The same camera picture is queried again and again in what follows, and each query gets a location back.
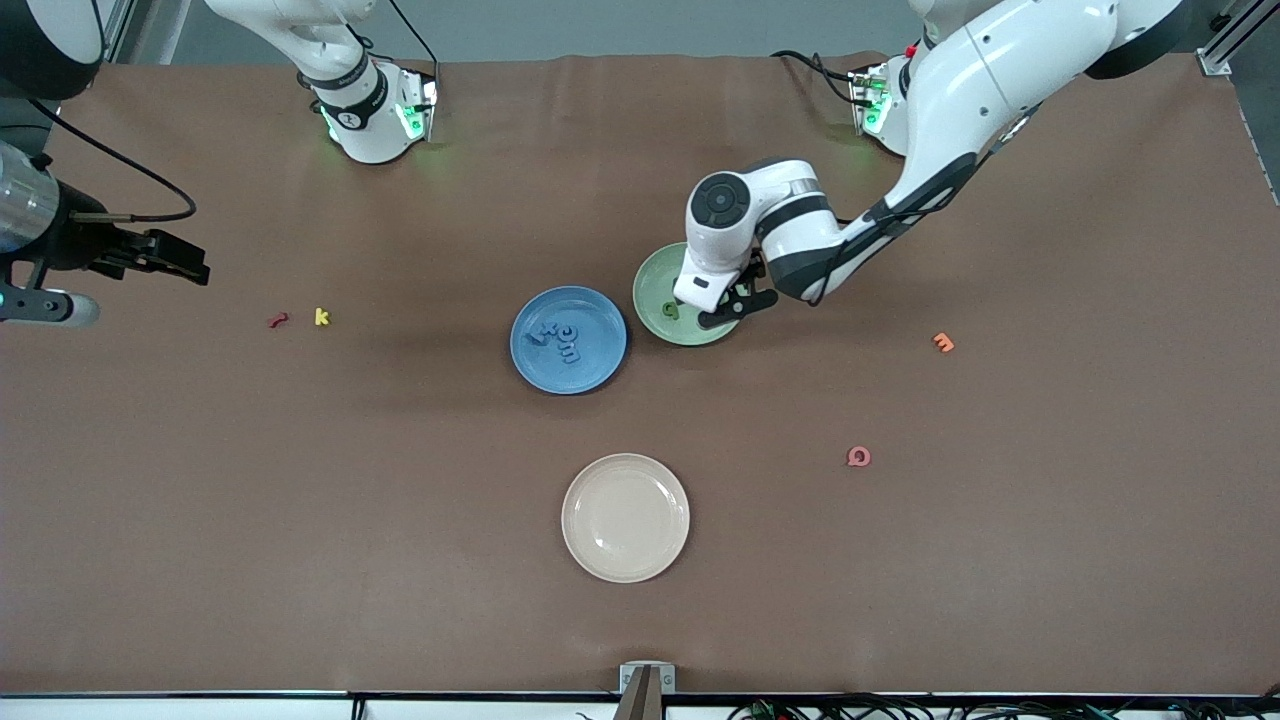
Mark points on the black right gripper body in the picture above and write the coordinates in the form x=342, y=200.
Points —
x=82, y=245

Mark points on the blue foam letter E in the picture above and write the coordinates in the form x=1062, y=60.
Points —
x=572, y=350

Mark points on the blue foam letter c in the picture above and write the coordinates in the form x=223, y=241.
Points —
x=560, y=330

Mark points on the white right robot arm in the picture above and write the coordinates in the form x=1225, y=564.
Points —
x=350, y=120

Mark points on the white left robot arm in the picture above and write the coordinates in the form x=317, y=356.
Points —
x=980, y=80

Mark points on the green plate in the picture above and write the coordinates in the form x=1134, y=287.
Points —
x=655, y=290

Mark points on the blue plate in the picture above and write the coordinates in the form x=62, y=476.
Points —
x=590, y=375

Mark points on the pink foam letter Q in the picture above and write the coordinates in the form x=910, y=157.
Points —
x=851, y=457

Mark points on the beige plate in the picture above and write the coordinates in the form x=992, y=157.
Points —
x=625, y=520

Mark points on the brown table cover sheet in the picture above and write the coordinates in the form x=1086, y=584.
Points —
x=400, y=600

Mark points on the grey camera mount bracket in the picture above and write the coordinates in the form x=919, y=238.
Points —
x=626, y=678

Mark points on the dark camera mount pole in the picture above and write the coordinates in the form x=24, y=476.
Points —
x=642, y=700

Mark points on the white table frame rail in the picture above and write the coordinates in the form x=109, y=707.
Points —
x=200, y=710

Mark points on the aluminium frame profile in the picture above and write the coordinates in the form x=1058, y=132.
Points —
x=1215, y=62

